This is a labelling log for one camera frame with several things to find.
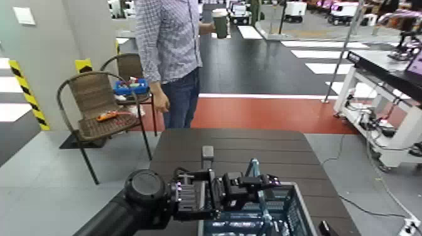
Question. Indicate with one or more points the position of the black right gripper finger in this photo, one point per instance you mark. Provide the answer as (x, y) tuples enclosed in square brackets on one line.
[(327, 229)]

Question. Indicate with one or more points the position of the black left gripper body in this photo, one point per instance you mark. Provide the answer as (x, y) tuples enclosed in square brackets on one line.
[(230, 192)]

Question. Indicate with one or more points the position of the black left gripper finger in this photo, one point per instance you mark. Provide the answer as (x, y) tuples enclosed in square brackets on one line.
[(265, 181), (247, 201)]

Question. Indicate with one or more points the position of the green cup with white lid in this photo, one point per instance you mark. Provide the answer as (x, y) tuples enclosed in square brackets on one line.
[(220, 23)]

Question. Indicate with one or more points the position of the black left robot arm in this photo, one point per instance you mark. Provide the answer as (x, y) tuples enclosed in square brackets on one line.
[(132, 207)]

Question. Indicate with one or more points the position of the dark blue plastic crate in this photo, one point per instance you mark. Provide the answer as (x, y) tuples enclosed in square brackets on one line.
[(293, 214)]

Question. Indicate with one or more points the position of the person's right hand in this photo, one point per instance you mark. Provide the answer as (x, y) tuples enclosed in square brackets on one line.
[(161, 99)]

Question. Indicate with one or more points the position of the person's left hand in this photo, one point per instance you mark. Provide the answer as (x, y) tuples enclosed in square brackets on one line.
[(207, 28)]

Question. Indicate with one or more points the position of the white power strip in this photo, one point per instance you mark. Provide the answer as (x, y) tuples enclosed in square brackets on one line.
[(411, 228)]

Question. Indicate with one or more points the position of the white bag under chair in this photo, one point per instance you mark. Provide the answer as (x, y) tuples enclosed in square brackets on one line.
[(136, 111)]

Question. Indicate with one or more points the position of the orange hand tool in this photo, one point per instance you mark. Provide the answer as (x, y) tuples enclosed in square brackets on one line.
[(110, 116)]

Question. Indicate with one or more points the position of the blue tray with items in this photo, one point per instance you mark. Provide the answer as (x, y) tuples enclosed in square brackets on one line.
[(131, 87)]

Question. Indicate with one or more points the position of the slanted metal pole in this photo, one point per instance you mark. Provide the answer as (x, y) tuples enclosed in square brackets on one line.
[(343, 52)]

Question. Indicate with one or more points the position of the brown wicker chair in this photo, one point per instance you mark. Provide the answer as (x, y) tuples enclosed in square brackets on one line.
[(99, 108), (130, 66)]

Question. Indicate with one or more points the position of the person in patterned shirt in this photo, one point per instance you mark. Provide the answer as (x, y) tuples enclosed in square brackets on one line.
[(168, 39)]

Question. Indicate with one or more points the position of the white equipment table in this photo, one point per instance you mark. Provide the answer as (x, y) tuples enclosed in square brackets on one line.
[(385, 66)]

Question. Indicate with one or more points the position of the white delivery robot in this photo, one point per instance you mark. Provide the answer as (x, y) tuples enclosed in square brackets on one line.
[(295, 11), (343, 13), (240, 12)]

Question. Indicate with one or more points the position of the laptop with purple screen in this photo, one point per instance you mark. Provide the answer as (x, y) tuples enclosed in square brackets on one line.
[(416, 67)]

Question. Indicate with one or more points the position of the black stand on table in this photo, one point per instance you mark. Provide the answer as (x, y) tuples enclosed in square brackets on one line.
[(404, 46)]

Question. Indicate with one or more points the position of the short yellow black corner guard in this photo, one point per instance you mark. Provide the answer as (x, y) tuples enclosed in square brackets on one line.
[(83, 66)]

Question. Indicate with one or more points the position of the tall yellow black corner guard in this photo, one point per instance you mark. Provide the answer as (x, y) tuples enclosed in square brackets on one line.
[(29, 95)]

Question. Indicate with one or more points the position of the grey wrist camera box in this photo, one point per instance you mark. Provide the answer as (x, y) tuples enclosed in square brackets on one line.
[(207, 156)]

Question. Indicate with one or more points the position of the white wall plate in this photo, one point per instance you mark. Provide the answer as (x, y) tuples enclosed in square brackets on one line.
[(24, 15)]

